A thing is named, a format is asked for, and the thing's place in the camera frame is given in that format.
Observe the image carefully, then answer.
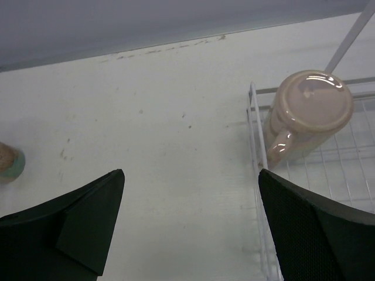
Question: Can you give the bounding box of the cream floral mug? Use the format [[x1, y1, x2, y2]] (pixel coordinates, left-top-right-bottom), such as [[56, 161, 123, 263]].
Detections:
[[1, 142, 25, 184]]

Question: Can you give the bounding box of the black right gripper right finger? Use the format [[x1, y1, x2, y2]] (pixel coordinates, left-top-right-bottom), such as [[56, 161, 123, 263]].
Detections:
[[258, 169, 374, 280]]

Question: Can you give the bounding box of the white wire dish rack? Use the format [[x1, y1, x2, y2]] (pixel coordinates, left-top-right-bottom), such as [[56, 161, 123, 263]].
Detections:
[[247, 1, 374, 280]]

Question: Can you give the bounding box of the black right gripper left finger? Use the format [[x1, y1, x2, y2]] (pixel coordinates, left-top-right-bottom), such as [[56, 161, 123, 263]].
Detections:
[[1, 169, 125, 280]]

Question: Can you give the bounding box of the pale pink glossy mug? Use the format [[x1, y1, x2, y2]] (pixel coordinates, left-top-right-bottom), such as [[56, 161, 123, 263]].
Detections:
[[262, 70, 354, 170]]

